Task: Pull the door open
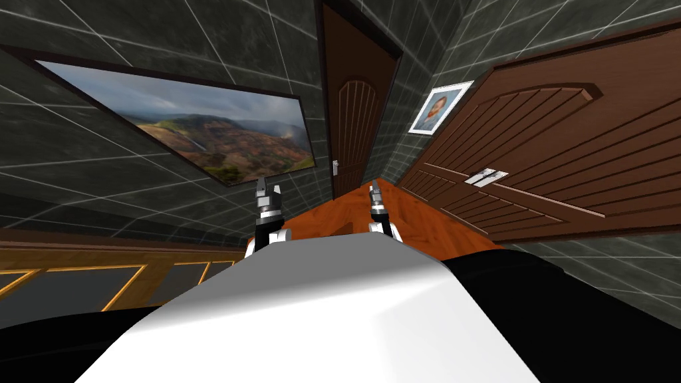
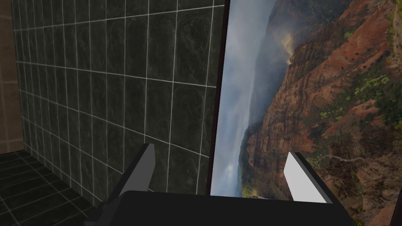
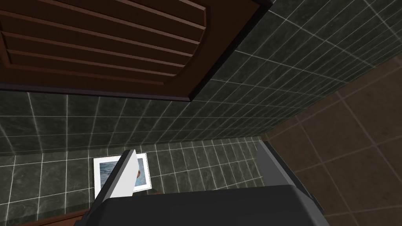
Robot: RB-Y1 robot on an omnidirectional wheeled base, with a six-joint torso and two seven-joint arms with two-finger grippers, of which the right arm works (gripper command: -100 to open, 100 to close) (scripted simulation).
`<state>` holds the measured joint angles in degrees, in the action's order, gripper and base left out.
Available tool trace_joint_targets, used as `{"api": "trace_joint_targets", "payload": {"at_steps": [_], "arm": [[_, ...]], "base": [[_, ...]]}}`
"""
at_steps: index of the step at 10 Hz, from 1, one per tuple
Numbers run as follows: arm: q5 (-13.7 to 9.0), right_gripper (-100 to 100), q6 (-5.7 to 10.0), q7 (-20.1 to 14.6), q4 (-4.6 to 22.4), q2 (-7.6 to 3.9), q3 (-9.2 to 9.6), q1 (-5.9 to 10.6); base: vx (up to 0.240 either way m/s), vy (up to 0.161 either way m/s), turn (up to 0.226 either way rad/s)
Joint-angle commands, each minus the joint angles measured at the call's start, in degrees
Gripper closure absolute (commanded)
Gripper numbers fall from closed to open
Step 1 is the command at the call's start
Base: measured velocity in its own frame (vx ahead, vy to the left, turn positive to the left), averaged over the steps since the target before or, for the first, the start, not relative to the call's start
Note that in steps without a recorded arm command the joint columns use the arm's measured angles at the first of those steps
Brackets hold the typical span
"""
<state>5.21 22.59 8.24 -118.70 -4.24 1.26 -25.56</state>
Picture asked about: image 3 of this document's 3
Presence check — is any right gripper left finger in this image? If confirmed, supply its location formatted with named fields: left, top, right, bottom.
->
left=93, top=149, right=139, bottom=203

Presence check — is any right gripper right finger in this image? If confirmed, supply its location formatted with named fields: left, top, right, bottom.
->
left=256, top=140, right=316, bottom=204

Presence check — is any white framed blue picture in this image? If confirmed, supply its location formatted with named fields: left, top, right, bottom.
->
left=93, top=153, right=153, bottom=200

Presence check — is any brown panelled wooden door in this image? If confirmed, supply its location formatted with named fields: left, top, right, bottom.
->
left=0, top=0, right=273, bottom=102

